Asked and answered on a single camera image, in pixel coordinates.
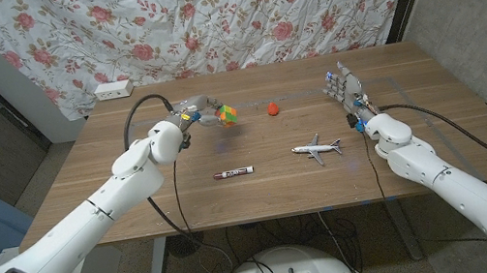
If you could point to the grey table leg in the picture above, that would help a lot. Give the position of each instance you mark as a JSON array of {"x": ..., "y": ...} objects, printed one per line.
[{"x": 405, "y": 228}]

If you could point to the multicoloured Rubik's cube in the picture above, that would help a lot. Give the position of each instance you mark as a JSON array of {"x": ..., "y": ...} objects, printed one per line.
[{"x": 229, "y": 115}]

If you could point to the black round fan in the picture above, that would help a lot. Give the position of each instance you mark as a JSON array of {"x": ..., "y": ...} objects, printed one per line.
[{"x": 185, "y": 244}]

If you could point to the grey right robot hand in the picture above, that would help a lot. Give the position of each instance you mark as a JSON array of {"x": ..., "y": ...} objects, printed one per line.
[{"x": 350, "y": 91}]

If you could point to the white table leg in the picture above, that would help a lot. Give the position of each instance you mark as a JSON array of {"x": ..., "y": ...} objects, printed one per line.
[{"x": 159, "y": 267}]

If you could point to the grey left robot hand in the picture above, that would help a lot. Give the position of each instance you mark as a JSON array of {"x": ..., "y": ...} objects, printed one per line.
[{"x": 195, "y": 107}]

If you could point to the white power strip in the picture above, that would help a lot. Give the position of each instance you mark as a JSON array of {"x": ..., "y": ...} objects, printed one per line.
[{"x": 113, "y": 90}]

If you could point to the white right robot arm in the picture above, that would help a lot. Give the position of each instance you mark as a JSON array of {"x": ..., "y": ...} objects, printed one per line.
[{"x": 453, "y": 191}]

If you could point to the floral backdrop cloth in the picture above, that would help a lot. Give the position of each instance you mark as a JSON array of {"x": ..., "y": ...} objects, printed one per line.
[{"x": 205, "y": 15}]

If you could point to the white toy airplane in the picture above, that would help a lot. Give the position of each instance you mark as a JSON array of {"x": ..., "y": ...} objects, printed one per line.
[{"x": 314, "y": 148}]

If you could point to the red and white marker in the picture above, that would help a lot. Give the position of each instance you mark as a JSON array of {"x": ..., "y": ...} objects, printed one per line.
[{"x": 233, "y": 173}]

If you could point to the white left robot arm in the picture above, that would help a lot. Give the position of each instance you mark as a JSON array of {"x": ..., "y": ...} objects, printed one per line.
[{"x": 90, "y": 219}]

